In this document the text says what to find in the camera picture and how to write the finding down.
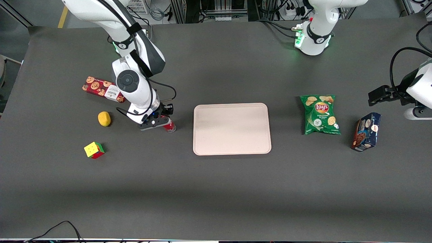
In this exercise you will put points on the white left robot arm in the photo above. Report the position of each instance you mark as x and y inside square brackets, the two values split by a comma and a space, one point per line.
[314, 37]

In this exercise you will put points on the white power strip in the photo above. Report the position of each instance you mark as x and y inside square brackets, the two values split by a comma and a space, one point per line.
[293, 11]

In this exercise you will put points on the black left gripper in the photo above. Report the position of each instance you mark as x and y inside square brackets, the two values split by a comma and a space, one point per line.
[397, 91]

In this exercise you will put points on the multicolour puzzle cube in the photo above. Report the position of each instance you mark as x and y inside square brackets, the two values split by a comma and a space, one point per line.
[92, 150]

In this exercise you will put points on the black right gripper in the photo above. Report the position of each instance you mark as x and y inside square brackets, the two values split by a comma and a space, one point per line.
[165, 110]

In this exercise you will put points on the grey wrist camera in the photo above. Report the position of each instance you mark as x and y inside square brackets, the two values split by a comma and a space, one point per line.
[416, 114]
[153, 123]

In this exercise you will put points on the aluminium equipment rack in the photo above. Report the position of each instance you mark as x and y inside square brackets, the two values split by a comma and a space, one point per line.
[216, 8]

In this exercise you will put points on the red Walkers cookie box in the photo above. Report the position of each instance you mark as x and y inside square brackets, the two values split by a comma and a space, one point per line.
[98, 87]

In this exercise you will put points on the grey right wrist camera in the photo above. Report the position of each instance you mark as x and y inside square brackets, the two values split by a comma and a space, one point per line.
[153, 123]

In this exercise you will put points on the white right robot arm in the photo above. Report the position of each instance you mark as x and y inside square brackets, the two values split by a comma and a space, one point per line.
[135, 87]

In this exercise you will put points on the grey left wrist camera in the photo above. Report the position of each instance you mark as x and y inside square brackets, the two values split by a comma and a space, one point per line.
[416, 114]

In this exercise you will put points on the dark blue cookie box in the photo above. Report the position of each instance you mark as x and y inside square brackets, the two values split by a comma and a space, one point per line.
[366, 131]

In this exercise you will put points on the red coke bottle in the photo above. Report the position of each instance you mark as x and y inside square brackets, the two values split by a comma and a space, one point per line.
[170, 126]

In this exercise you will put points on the white rectangular tray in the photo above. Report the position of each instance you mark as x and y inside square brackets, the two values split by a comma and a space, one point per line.
[233, 130]

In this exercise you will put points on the yellow toy lemon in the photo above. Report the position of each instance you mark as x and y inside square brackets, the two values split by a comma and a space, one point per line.
[104, 118]

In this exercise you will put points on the green Lays chips bag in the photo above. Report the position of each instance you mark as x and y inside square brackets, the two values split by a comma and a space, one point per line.
[320, 114]

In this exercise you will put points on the white perforated basket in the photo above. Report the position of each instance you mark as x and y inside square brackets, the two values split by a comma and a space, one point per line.
[138, 6]

